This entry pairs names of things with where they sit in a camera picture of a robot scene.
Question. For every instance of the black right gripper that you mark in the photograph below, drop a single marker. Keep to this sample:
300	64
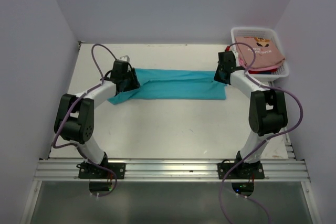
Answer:
217	77

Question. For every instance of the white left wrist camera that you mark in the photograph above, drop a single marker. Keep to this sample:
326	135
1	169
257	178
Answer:
125	58

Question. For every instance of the aluminium mounting rail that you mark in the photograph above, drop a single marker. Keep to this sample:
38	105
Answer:
171	170

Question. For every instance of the turquoise t shirt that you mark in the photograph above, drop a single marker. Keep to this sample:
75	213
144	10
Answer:
161	84

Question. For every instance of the light pink folded t shirt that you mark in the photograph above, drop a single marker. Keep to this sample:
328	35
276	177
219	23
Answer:
243	64

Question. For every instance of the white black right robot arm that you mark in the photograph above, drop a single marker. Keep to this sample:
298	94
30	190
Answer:
267	110

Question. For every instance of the pink printed folded t shirt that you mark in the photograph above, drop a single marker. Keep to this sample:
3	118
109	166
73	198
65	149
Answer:
268	56

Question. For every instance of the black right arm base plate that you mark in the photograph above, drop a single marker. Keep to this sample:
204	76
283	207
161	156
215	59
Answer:
243	171

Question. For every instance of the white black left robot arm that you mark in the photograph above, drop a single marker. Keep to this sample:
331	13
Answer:
74	123

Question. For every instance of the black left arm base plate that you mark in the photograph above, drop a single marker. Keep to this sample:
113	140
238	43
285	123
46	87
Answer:
102	171

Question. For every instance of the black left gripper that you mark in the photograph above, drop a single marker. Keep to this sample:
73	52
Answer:
134	84

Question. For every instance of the red folded t shirt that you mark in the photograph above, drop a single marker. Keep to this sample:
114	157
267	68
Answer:
262	71

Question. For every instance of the white plastic basket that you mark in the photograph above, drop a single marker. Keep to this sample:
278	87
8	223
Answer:
265	33

